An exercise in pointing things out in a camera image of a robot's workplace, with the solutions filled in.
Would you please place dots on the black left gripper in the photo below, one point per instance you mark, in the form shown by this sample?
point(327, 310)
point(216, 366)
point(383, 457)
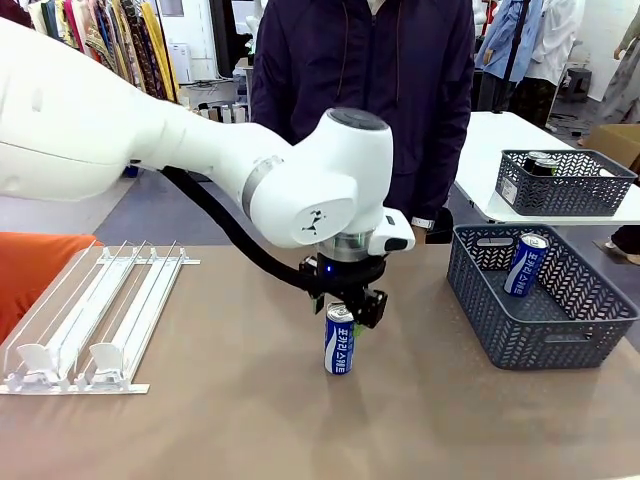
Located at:
point(345, 277)

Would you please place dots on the blue white drink can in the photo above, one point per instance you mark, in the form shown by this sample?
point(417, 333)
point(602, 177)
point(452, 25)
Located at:
point(340, 345)
point(525, 270)

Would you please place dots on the dark grey plastic basket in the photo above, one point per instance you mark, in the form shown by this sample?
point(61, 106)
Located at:
point(525, 335)
point(565, 195)

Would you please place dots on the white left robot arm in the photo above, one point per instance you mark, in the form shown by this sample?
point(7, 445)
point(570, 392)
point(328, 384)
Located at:
point(200, 150)

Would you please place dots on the person left forearm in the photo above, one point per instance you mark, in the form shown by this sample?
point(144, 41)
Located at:
point(450, 175)

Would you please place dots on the white can dispenser rack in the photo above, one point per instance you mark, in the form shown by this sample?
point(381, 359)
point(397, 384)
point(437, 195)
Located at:
point(125, 320)

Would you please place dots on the white wristband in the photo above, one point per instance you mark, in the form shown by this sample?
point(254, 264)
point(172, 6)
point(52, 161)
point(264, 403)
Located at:
point(423, 222)

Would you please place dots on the black handheld device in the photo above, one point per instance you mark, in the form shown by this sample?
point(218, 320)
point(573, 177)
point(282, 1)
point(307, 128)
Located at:
point(440, 227)

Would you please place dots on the white side table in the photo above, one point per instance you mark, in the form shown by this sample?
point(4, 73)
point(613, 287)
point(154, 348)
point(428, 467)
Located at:
point(480, 150)

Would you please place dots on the grey bin with boards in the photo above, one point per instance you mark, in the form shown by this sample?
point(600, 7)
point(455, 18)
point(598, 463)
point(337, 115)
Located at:
point(225, 112)

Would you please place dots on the person in navy jacket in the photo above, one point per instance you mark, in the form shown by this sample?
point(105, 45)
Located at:
point(420, 75)

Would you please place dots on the background person leg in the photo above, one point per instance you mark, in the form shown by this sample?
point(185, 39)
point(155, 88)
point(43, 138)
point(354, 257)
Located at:
point(627, 240)

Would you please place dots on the white floor appliance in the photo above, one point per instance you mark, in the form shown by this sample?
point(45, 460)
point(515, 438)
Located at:
point(180, 62)

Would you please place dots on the black panel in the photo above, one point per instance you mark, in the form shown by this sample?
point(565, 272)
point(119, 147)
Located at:
point(225, 30)

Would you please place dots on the cardboard box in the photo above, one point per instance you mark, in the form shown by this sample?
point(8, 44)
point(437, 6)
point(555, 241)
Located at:
point(617, 142)

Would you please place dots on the black stool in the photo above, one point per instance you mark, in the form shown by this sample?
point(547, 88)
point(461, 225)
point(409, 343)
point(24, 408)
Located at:
point(579, 82)

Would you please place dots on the rack of colourful clothes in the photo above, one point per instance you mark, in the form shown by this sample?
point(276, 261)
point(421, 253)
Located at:
point(145, 50)

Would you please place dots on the hanging white shirt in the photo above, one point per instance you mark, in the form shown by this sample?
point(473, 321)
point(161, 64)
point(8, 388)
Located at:
point(555, 40)

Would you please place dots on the mannequin in grey dress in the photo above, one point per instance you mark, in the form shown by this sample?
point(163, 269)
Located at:
point(625, 80)

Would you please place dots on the dark red garment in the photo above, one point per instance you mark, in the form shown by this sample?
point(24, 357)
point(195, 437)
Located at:
point(12, 10)

